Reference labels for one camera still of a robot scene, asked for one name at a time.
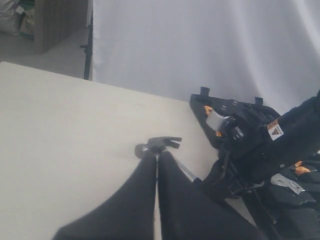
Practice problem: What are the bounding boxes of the black plastic tool case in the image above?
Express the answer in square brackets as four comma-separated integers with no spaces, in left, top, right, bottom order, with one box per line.
[189,87,320,240]

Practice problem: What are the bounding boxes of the orange handled pliers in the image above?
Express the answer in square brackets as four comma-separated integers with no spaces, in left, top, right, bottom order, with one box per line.
[294,161,311,176]

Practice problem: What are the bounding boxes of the white sack in background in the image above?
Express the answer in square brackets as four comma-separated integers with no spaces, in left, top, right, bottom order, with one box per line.
[0,0,21,35]

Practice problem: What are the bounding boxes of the black backdrop stand pole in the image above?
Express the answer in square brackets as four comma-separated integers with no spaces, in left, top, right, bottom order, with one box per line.
[79,12,94,80]

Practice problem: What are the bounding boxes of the wooden cabinet in background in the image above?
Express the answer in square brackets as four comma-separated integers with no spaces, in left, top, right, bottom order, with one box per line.
[34,0,89,54]

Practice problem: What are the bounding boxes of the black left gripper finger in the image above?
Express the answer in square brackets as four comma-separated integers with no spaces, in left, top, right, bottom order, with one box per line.
[54,155,157,240]

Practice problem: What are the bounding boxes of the white backdrop cloth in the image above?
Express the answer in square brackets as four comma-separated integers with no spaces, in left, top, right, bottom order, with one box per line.
[92,0,320,113]

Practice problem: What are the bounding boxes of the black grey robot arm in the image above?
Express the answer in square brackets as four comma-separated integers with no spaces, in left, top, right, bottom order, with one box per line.
[55,87,320,240]

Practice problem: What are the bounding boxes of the green printed bag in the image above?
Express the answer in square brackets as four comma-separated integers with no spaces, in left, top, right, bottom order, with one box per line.
[19,7,35,40]

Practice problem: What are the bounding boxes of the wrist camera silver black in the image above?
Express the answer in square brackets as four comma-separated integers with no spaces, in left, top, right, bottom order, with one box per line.
[205,99,251,151]

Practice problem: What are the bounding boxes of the steel claw hammer black grip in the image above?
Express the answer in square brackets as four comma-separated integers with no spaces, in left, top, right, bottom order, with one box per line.
[134,136,202,184]

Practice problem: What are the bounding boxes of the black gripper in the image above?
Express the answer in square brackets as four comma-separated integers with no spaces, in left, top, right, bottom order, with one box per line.
[158,147,266,240]

